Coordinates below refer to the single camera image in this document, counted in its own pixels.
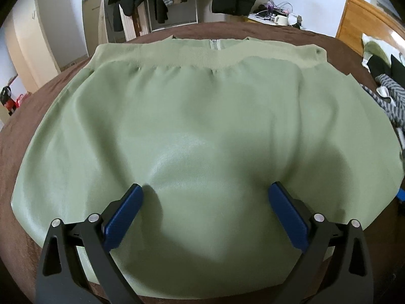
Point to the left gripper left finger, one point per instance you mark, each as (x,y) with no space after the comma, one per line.
(61,277)

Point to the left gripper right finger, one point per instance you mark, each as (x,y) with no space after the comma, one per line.
(334,266)

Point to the green zip jacket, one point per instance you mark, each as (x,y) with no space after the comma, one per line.
(205,127)

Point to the metal clothes rack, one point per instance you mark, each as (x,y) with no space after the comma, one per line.
(178,15)

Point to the brown bed blanket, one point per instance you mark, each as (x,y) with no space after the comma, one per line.
(19,252)

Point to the red bag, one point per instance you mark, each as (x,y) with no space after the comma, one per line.
(20,100)

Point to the black bag on floor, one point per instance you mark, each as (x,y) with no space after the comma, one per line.
(7,100)

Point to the striped grey white garment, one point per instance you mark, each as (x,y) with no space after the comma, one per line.
(390,98)

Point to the standing mirror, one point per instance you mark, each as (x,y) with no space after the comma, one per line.
(94,21)

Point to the beige suitcase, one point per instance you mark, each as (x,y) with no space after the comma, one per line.
(137,24)

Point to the wooden headboard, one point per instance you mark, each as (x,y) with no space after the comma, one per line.
(360,17)

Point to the white mug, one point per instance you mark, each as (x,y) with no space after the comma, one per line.
(281,20)

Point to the yellow desk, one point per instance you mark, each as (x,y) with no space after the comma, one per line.
(261,19)

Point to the black garment on suitcase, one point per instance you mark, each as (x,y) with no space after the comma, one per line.
(128,7)

